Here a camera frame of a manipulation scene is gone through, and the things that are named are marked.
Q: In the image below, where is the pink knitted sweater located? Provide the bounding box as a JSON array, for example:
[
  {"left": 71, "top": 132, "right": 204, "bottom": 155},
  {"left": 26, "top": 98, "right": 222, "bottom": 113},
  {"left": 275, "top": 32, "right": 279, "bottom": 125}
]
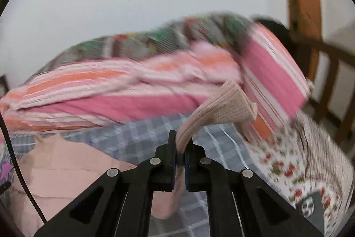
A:
[{"left": 10, "top": 81, "right": 258, "bottom": 236}]

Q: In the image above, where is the grey checked bed sheet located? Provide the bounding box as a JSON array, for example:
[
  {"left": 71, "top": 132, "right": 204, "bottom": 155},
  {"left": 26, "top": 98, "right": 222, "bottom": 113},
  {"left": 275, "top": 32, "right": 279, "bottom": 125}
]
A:
[{"left": 0, "top": 113, "right": 267, "bottom": 237}]

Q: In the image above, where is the black smartphone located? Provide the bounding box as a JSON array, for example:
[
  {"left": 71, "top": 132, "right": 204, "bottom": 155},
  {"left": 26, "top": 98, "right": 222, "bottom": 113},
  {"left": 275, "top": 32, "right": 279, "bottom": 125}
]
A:
[{"left": 296, "top": 192, "right": 324, "bottom": 234}]

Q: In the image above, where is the white floral pillow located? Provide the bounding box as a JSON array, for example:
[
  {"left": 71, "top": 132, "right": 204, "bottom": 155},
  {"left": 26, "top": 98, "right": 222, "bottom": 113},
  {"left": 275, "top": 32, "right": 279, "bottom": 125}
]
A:
[{"left": 246, "top": 111, "right": 354, "bottom": 236}]

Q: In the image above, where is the pink orange striped blanket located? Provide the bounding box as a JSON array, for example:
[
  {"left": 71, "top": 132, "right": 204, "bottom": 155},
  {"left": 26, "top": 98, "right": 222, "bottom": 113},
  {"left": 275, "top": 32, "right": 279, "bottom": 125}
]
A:
[{"left": 1, "top": 22, "right": 310, "bottom": 139}]

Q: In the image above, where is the multicoloured patterned quilt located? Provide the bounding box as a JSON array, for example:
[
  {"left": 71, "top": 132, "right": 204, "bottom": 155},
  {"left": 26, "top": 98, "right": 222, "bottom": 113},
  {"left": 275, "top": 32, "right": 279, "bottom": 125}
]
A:
[{"left": 28, "top": 12, "right": 253, "bottom": 80}]

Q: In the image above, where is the brown wooden chair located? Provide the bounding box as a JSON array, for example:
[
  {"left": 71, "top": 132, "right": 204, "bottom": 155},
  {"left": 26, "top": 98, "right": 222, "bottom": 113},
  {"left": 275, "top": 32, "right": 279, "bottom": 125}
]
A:
[{"left": 278, "top": 0, "right": 355, "bottom": 143}]

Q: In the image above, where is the black cable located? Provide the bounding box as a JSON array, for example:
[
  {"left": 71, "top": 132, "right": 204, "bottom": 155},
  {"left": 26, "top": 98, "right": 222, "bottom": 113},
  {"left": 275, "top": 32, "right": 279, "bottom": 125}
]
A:
[{"left": 0, "top": 111, "right": 48, "bottom": 224}]

